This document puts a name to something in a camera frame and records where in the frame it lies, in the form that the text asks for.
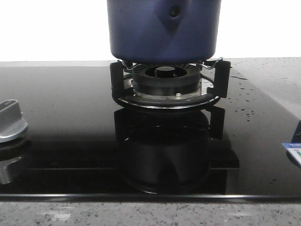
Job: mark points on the right black gas burner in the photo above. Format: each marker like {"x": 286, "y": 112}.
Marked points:
{"x": 166, "y": 80}

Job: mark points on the blue cooking pot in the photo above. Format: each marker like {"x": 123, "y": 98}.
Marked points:
{"x": 163, "y": 31}

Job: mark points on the blue white energy label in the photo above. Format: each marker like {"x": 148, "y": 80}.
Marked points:
{"x": 293, "y": 149}

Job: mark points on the right black pot support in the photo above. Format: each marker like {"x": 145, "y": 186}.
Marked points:
{"x": 214, "y": 84}

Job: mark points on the silver right stove knob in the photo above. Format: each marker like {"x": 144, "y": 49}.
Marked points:
{"x": 12, "y": 124}

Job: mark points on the black glass gas stove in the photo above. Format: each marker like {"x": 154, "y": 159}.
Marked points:
{"x": 80, "y": 145}

